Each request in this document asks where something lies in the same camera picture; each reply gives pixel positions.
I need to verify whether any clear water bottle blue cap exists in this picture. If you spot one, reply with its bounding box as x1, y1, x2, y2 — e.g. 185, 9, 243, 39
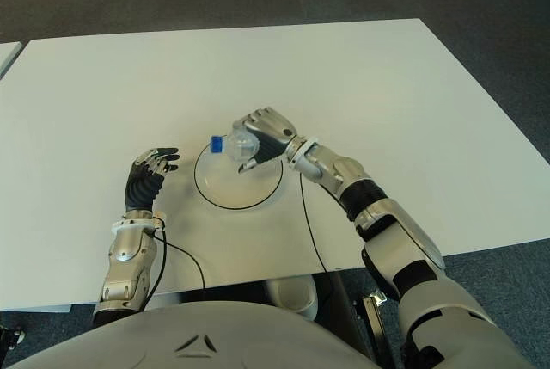
209, 121, 261, 164

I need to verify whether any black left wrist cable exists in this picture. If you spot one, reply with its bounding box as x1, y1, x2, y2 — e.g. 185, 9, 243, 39
145, 230, 207, 301

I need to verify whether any grey robot torso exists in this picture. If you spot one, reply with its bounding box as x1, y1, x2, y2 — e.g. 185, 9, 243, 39
7, 276, 376, 369

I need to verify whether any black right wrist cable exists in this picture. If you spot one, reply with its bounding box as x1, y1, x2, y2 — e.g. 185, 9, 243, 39
298, 173, 341, 274

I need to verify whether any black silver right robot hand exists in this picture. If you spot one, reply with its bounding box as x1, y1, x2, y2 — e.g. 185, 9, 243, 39
231, 106, 298, 175

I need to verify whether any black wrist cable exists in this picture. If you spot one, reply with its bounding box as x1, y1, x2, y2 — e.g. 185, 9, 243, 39
298, 173, 341, 274
145, 230, 207, 301

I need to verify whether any black stand with wheel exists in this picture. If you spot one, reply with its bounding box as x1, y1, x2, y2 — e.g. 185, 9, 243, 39
0, 321, 23, 351

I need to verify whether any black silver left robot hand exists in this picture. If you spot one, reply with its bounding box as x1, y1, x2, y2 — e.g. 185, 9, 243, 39
124, 146, 180, 213

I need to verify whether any black table leg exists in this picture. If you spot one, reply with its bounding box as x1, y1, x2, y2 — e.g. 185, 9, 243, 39
318, 271, 395, 369

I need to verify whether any white plate with black rim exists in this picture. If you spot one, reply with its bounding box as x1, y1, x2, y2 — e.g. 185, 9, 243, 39
192, 142, 284, 211

